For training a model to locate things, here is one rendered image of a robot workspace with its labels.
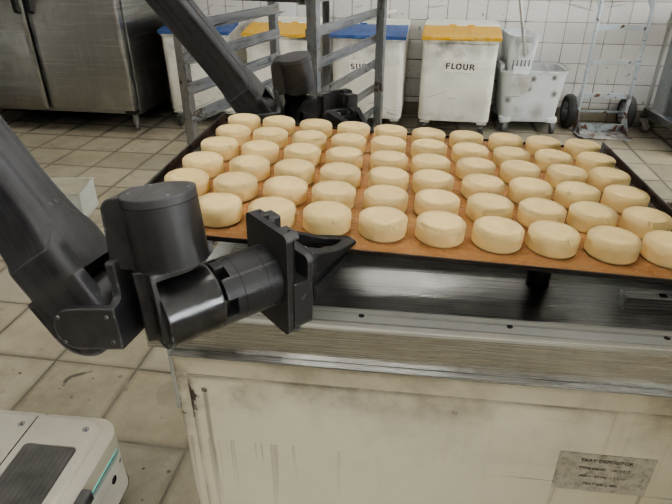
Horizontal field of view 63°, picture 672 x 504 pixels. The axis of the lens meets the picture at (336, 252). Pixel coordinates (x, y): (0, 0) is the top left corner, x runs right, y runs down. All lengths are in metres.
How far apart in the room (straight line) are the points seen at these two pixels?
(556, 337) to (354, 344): 0.22
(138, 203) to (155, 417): 1.47
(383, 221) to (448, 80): 3.63
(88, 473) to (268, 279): 1.03
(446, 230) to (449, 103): 3.67
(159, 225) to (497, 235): 0.31
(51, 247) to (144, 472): 1.29
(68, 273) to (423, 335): 0.37
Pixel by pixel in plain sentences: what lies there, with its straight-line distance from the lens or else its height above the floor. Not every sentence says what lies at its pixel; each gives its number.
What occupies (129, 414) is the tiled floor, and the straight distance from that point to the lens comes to 1.88.
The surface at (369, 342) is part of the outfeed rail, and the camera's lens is 0.63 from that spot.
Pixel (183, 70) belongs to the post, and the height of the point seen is 0.93.
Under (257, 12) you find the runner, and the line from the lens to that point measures 2.23.
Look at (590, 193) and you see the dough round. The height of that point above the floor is 1.02.
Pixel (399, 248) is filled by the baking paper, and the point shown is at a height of 1.01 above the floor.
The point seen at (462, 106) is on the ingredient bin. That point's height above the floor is 0.24.
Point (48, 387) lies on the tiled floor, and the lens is 2.08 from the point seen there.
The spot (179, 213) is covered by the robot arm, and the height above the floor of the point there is 1.10.
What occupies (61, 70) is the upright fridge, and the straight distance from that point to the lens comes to 4.69.
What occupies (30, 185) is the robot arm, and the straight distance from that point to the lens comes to 0.48.
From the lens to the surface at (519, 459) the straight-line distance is 0.75.
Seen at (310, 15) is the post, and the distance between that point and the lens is 1.62.
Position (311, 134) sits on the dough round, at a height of 1.03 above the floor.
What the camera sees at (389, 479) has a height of 0.66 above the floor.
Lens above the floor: 1.27
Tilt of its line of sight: 29 degrees down
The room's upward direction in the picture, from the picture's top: straight up
